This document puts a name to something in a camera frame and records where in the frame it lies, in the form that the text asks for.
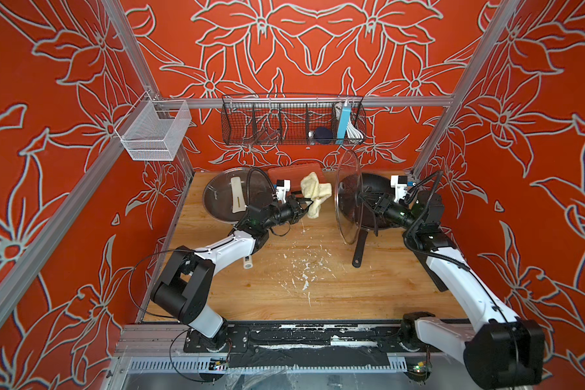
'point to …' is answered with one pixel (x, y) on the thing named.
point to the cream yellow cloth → (312, 188)
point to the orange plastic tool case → (295, 173)
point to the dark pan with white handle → (248, 262)
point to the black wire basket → (293, 119)
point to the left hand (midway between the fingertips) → (317, 201)
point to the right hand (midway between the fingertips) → (356, 197)
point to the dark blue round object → (323, 136)
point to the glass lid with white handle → (228, 192)
